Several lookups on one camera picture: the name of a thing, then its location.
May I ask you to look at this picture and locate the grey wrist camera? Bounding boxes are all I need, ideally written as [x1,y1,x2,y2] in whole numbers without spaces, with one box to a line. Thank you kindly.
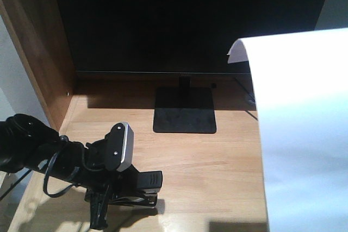
[104,122,134,172]

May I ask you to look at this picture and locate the black monitor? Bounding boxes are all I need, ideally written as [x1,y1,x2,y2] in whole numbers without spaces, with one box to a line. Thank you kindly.
[57,0,325,134]

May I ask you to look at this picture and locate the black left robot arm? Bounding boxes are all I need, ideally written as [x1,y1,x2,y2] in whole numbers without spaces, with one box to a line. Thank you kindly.
[1,114,135,230]

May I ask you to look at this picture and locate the black orange stapler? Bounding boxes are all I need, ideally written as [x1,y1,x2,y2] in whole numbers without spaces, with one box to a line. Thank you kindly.
[108,166,163,208]

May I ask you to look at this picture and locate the white paper sheets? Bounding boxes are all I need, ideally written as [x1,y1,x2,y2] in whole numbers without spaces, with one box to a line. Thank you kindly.
[228,28,347,231]

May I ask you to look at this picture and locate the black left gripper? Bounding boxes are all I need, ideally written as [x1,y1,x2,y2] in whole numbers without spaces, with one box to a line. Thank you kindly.
[67,139,136,230]

